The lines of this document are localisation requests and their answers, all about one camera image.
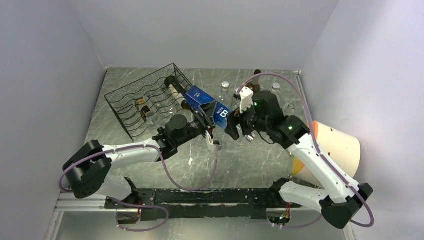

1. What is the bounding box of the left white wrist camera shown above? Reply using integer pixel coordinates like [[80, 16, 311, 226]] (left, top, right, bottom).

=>
[[205, 131, 222, 151]]

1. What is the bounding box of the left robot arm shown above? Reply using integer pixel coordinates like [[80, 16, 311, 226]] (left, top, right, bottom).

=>
[[58, 101, 218, 208]]

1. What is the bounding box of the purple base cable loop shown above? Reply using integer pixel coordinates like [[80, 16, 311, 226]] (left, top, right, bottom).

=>
[[109, 200, 170, 233]]

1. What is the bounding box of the dark green labelled wine bottle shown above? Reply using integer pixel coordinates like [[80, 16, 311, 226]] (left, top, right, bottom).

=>
[[164, 75, 193, 111]]

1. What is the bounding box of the cream drum orange lid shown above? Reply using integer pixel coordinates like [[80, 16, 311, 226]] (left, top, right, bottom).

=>
[[291, 120, 361, 188]]

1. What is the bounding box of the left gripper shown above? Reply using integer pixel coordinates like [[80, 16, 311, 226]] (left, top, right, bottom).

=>
[[175, 100, 218, 147]]

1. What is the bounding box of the square black-capped liquor bottle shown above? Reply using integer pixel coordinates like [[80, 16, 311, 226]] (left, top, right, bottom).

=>
[[135, 98, 153, 126]]

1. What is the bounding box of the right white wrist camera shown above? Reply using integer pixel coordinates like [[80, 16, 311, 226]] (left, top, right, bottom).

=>
[[234, 87, 254, 114]]

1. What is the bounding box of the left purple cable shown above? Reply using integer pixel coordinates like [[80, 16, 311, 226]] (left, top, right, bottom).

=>
[[58, 143, 220, 193]]

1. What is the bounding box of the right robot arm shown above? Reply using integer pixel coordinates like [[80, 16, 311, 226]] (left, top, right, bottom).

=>
[[225, 88, 374, 229]]

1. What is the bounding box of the blue liquid glass bottle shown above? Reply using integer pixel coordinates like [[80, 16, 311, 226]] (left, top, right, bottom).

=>
[[185, 86, 232, 131]]

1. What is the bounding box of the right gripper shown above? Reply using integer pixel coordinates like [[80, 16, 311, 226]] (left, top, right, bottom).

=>
[[224, 98, 270, 141]]

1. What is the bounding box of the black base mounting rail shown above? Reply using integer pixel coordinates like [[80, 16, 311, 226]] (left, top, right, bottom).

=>
[[104, 188, 302, 222]]

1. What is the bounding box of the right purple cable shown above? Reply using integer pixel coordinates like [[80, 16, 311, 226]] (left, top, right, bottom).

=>
[[235, 72, 375, 228]]

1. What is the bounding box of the tall dark wine bottle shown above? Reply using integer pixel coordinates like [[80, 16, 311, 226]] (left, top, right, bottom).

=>
[[246, 69, 262, 94]]

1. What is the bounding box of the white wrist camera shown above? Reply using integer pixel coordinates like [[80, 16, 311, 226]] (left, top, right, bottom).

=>
[[205, 131, 222, 151], [234, 87, 254, 114]]

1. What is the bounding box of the clear bottle red label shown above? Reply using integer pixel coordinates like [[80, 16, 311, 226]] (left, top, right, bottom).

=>
[[283, 102, 296, 116]]

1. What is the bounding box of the black wire wine rack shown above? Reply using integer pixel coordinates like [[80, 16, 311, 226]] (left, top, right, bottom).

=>
[[104, 63, 193, 141]]

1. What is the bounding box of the clear round silver-capped bottle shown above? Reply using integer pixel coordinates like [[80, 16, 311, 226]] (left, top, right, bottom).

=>
[[216, 81, 231, 105]]

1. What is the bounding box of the clear wine bottle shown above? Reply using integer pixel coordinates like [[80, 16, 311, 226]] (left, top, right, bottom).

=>
[[154, 99, 184, 124]]

